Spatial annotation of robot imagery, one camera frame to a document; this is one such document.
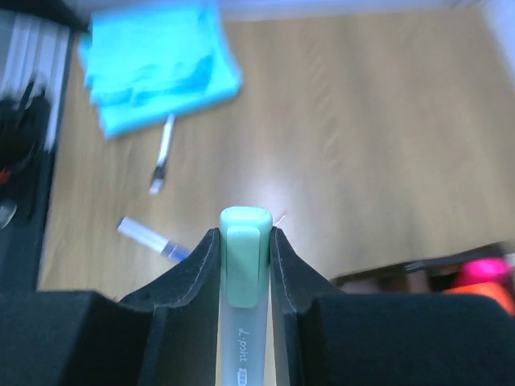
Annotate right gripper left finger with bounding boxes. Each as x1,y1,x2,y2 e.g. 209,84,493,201
1,229,220,385

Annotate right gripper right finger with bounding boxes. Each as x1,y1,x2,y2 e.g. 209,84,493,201
270,228,514,385

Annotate blue capped white marker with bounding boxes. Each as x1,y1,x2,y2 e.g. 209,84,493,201
117,216,192,262

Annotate mint green highlighter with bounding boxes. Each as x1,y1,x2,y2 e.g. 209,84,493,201
219,207,286,385

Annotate orange black highlighter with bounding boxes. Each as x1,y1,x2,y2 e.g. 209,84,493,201
444,282,514,316

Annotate pink black highlighter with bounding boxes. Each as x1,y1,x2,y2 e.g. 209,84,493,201
452,257,511,288

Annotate black capped white marker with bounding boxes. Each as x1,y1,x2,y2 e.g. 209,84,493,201
150,115,175,195

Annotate brown wooden desk organizer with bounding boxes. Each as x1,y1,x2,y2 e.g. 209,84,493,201
330,242,514,297

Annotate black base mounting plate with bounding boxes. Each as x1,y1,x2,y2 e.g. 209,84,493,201
0,23,88,293

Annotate folded teal cloth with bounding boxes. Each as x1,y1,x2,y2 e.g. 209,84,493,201
78,1,243,139

